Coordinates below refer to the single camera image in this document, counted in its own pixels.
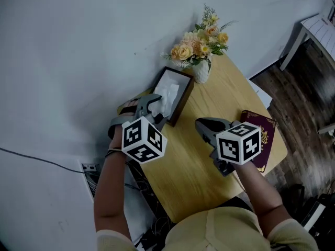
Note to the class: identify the white box device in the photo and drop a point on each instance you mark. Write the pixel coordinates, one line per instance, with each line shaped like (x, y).
(312, 216)

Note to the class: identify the person's left hand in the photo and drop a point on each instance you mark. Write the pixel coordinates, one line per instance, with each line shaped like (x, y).
(129, 104)

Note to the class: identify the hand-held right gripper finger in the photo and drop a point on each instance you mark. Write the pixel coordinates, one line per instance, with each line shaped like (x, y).
(204, 135)
(214, 120)

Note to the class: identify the yellow and peach flower bouquet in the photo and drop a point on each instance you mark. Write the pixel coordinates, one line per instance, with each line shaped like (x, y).
(196, 46)

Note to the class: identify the maroon gold-printed book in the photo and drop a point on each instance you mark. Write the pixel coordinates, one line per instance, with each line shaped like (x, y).
(268, 129)

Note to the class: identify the person's right forearm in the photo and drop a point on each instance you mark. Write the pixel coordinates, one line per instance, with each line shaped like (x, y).
(259, 192)

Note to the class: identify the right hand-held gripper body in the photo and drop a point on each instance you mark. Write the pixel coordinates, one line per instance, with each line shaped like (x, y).
(238, 145)

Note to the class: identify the black wrist band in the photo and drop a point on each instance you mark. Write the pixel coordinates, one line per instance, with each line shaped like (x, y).
(113, 152)

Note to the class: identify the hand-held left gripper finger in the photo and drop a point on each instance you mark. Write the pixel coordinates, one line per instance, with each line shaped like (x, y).
(160, 121)
(144, 104)

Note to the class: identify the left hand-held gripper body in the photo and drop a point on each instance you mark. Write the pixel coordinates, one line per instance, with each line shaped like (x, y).
(142, 142)

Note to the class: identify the small wooden table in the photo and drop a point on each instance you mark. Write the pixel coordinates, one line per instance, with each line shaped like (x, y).
(188, 171)

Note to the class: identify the white textured vase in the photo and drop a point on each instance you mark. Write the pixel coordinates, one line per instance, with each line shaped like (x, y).
(202, 72)

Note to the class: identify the person's cream knit sweater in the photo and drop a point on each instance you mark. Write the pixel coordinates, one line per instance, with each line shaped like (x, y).
(225, 231)

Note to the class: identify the dark brown tissue box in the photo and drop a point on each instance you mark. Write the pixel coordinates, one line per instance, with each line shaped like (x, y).
(183, 101)

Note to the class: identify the white slatted desk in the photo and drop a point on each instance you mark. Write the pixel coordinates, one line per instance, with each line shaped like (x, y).
(319, 27)

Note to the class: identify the white low cabinet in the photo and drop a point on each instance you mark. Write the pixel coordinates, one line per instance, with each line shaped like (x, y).
(138, 213)

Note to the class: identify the white flat panel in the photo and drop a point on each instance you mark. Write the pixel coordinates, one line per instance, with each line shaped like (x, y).
(260, 93)

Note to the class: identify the person's left forearm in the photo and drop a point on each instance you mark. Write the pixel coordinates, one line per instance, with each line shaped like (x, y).
(112, 192)

